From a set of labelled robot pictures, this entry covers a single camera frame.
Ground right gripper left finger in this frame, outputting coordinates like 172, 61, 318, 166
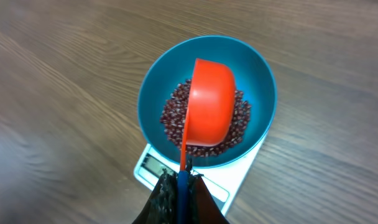
132, 169, 177, 224

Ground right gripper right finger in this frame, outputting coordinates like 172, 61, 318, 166
185, 159, 229, 224

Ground red measuring scoop blue handle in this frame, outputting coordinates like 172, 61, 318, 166
177, 58, 236, 224

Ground white digital kitchen scale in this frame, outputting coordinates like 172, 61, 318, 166
134, 138, 265, 215

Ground red beans in bowl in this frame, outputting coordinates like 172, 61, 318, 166
160, 79, 252, 157

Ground blue bowl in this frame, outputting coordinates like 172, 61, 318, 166
137, 35, 277, 167

